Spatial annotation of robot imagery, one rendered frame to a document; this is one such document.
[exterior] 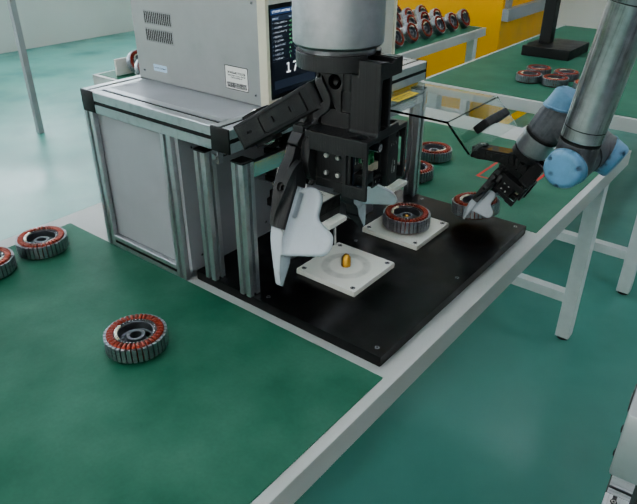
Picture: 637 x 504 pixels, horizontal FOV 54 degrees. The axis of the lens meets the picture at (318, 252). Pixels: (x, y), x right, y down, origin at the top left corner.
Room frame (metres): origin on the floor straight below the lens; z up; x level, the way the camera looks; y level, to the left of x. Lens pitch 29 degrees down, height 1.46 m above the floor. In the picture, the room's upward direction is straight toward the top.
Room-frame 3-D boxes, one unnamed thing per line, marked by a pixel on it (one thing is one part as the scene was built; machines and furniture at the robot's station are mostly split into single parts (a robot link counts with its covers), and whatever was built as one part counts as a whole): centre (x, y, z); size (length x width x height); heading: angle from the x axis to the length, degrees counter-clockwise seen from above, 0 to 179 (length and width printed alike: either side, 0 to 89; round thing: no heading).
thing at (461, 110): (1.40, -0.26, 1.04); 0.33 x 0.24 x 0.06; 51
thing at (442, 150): (1.86, -0.36, 0.77); 0.11 x 0.11 x 0.04
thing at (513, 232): (1.25, -0.12, 0.76); 0.64 x 0.47 x 0.02; 141
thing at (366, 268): (1.14, -0.06, 0.78); 0.15 x 0.15 x 0.01; 51
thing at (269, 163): (1.30, -0.06, 1.03); 0.62 x 0.01 x 0.03; 141
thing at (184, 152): (1.40, 0.06, 0.92); 0.66 x 0.01 x 0.30; 141
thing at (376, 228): (1.33, -0.21, 0.78); 0.15 x 0.15 x 0.01; 51
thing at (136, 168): (1.23, 0.38, 0.91); 0.28 x 0.03 x 0.32; 51
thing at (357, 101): (0.53, -0.02, 1.29); 0.09 x 0.08 x 0.12; 56
